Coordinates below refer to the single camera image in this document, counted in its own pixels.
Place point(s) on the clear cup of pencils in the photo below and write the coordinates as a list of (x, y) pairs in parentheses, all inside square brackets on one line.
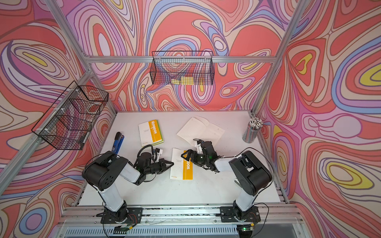
[(254, 126)]

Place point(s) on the black wire basket left wall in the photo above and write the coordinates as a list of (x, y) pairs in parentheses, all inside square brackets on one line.
[(69, 121)]

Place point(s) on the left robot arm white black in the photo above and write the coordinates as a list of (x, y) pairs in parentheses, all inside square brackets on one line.
[(102, 173)]

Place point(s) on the white lined notebook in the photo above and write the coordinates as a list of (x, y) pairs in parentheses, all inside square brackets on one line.
[(198, 128)]

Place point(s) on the black wire basket wall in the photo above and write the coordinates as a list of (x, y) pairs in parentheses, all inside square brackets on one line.
[(168, 65), (69, 121)]

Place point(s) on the white yellow notebook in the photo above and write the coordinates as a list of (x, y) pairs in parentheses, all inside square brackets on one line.
[(182, 169), (150, 133)]

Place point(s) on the blue black stapler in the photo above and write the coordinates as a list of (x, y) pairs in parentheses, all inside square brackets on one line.
[(117, 142)]

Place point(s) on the black wire basket back wall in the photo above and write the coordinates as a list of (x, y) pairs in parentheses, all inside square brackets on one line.
[(168, 65)]

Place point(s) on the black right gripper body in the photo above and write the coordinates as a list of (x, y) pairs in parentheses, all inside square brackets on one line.
[(201, 159)]

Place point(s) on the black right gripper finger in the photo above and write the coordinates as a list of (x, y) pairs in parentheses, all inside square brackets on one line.
[(189, 155), (198, 144)]

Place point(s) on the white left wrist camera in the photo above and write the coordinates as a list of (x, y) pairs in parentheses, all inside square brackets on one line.
[(158, 153)]

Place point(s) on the yellow sticky notes pad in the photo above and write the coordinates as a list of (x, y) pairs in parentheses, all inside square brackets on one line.
[(184, 80)]

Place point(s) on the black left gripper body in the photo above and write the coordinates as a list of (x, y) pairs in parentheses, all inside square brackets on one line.
[(153, 168)]

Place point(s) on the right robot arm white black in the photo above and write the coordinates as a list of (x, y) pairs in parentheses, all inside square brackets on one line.
[(252, 176)]

